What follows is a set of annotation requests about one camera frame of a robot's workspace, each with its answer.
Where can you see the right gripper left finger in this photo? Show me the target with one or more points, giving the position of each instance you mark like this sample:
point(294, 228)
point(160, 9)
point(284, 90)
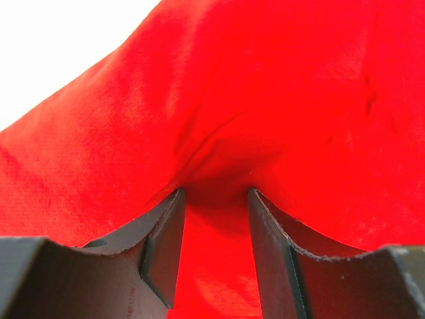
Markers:
point(129, 273)

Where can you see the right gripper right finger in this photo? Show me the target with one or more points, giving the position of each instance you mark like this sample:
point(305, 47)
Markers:
point(304, 274)

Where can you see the red t shirt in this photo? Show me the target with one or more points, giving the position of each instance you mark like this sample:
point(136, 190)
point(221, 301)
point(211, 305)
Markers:
point(318, 104)

